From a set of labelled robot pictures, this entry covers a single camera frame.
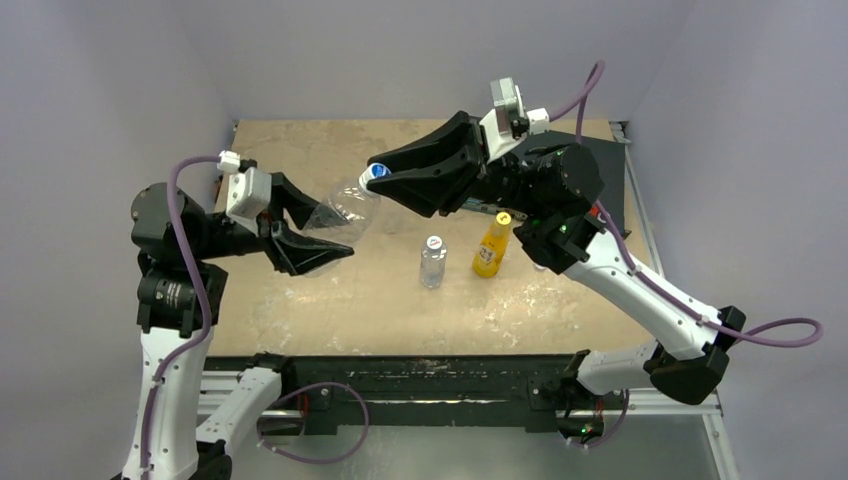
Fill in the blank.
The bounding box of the clear bottle blue cap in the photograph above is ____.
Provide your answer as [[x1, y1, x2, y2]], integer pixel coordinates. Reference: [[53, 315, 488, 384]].
[[301, 167, 381, 247]]

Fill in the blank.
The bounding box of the clear bottle QR cap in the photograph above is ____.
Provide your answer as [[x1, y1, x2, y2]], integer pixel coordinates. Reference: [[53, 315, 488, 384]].
[[381, 204, 418, 235]]

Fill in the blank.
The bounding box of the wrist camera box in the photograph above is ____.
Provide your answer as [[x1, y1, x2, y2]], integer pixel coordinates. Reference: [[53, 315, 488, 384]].
[[217, 150, 271, 233], [478, 77, 550, 163]]

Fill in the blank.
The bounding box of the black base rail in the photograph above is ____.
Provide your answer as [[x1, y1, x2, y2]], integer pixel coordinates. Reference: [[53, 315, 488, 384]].
[[205, 354, 657, 437]]

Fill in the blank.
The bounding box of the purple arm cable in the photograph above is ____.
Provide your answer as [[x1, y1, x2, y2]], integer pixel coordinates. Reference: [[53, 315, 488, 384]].
[[137, 154, 223, 480], [548, 59, 824, 349]]

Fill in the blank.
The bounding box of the yellow juice bottle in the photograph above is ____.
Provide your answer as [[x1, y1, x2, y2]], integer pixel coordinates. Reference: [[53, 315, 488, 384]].
[[472, 212, 512, 278]]

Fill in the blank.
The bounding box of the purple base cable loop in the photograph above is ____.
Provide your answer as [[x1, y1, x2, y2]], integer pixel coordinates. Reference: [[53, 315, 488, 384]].
[[255, 379, 370, 465]]

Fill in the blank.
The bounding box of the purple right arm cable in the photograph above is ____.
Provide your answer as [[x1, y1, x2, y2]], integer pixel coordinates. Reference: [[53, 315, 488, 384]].
[[548, 59, 824, 349]]

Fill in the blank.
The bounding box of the small clear water bottle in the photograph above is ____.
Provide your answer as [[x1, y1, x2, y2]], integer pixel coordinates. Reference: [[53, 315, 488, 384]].
[[419, 235, 447, 289]]

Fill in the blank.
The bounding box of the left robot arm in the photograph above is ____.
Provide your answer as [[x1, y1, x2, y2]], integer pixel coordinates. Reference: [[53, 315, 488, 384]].
[[120, 173, 353, 479]]

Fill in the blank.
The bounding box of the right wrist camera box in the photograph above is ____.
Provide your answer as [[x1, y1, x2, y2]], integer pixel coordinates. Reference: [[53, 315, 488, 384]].
[[478, 77, 550, 163]]

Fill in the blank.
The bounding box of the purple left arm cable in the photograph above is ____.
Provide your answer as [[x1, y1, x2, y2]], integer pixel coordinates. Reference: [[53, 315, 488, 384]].
[[137, 154, 223, 480]]

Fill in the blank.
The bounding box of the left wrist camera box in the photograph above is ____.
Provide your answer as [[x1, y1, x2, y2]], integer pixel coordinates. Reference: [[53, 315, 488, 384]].
[[217, 150, 271, 233]]

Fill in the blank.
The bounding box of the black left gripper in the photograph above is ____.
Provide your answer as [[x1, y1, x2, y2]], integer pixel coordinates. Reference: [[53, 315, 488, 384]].
[[190, 170, 353, 269]]

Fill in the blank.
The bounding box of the blue Pocari Sweat cap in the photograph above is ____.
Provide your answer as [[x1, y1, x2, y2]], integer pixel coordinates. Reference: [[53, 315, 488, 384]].
[[365, 163, 391, 182]]

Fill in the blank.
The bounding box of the dark network switch box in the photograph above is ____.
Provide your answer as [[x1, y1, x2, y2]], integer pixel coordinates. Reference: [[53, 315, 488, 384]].
[[462, 130, 626, 229]]

